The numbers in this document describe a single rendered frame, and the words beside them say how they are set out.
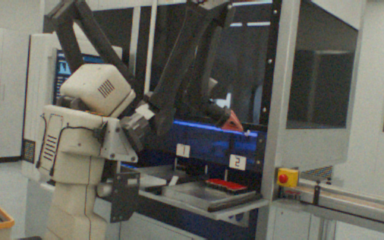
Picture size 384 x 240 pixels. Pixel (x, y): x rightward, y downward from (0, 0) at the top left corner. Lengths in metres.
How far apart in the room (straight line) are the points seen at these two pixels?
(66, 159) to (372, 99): 5.58
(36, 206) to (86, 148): 2.11
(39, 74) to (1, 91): 4.41
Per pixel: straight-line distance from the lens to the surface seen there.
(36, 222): 3.35
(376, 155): 6.46
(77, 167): 1.30
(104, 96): 1.28
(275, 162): 1.86
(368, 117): 6.47
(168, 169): 2.28
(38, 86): 2.17
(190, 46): 1.16
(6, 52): 6.59
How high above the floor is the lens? 1.32
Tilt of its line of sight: 4 degrees down
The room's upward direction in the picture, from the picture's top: 6 degrees clockwise
